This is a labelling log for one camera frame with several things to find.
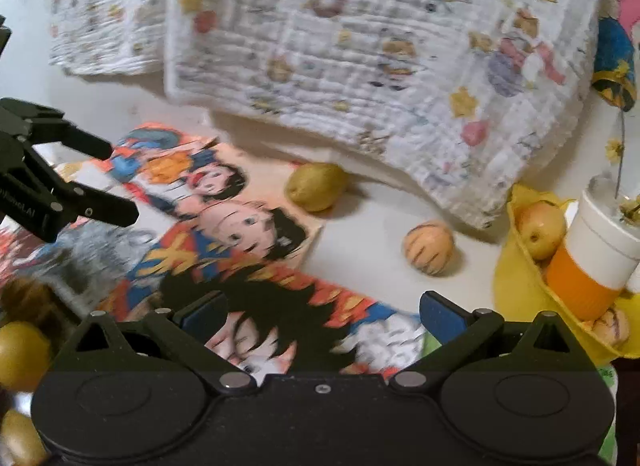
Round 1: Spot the yellow container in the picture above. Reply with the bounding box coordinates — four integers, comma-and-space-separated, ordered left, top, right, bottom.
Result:
492, 183, 640, 362

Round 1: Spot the brown striped pepino melon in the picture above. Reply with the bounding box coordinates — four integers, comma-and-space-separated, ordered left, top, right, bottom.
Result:
0, 278, 56, 341

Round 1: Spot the large printed white blanket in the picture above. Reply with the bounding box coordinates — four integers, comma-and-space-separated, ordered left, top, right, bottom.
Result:
164, 0, 601, 231

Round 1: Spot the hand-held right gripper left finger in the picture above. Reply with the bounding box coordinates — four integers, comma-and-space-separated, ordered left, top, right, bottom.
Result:
50, 291, 250, 393

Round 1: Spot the pale striped pepino melon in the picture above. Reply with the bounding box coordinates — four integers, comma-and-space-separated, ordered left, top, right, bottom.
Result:
402, 220, 456, 277

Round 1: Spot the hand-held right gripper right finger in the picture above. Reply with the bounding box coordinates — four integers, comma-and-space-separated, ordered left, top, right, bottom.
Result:
390, 290, 597, 391

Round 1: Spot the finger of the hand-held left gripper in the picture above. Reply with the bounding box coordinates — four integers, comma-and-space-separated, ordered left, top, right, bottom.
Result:
0, 98, 113, 161
22, 143, 140, 227

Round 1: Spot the round green pear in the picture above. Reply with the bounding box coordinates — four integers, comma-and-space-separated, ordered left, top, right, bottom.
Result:
0, 322, 53, 389

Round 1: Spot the dried yellow flower stem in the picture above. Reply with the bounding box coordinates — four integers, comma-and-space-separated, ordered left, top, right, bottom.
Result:
605, 110, 640, 224

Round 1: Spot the yellow-green pear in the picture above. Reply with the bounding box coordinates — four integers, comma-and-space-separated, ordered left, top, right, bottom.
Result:
284, 162, 348, 213

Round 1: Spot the yellow red apple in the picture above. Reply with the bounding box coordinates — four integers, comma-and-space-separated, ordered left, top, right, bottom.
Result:
515, 201, 568, 261

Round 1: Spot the grey cartoon poster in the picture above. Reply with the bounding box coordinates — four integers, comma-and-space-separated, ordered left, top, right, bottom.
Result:
0, 158, 168, 319

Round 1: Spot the yellow lemon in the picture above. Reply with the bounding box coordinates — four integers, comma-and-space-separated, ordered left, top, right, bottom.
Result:
0, 408, 48, 466

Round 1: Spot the white cup with orange band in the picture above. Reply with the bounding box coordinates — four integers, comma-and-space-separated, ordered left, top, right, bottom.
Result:
545, 188, 640, 321

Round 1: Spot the small printed white blanket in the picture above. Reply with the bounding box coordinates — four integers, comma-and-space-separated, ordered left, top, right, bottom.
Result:
49, 0, 173, 77

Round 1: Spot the pale striped fruit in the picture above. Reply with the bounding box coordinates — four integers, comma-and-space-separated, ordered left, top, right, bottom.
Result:
590, 307, 632, 347

